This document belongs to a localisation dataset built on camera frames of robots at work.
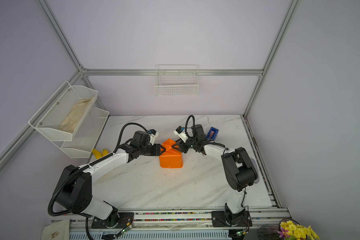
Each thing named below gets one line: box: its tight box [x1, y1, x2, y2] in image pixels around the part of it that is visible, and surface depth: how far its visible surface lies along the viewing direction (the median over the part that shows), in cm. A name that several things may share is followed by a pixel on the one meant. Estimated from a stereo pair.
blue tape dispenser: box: [206, 126, 219, 141], surface depth 104 cm
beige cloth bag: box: [41, 219, 70, 240], surface depth 71 cm
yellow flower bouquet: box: [277, 221, 320, 240], surface depth 52 cm
